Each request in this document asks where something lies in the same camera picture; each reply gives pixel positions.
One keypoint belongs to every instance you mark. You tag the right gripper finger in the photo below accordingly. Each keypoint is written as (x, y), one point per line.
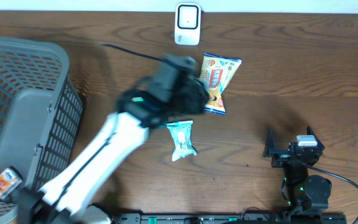
(269, 148)
(314, 133)

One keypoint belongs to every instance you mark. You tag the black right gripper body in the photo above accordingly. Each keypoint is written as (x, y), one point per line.
(282, 156)

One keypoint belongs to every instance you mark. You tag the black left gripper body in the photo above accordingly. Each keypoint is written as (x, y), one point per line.
(192, 96)

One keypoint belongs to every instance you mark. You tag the yellow snack bag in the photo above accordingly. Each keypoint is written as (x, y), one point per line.
(217, 72)

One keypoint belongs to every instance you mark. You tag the green wet wipes pack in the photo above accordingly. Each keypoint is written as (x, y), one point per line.
(181, 135)

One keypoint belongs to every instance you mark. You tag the orange tissue pack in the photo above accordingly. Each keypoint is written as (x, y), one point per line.
(9, 180)

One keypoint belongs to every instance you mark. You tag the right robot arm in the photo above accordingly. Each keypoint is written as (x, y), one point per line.
(305, 193)

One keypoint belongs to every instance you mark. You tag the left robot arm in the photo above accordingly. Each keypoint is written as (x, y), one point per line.
(66, 197)

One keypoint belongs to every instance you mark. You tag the white barcode scanner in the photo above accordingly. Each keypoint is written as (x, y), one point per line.
(187, 24)

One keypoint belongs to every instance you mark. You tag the grey plastic shopping basket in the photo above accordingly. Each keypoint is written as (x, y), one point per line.
(40, 113)

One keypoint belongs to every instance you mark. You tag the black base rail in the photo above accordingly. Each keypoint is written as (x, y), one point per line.
(248, 217)

